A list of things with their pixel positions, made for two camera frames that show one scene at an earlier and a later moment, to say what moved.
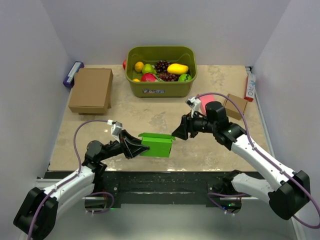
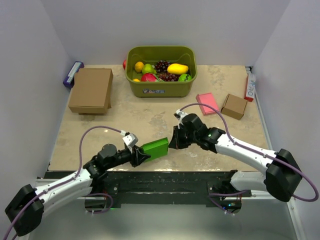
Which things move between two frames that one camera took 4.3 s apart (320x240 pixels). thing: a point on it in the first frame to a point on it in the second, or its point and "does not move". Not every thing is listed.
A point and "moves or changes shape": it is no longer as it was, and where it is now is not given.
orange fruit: (139, 66) does not move
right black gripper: (187, 125) to (176, 142)
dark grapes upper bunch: (161, 66) does not move
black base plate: (141, 188) does not move
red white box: (250, 93) does not move
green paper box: (160, 144) moves or changes shape
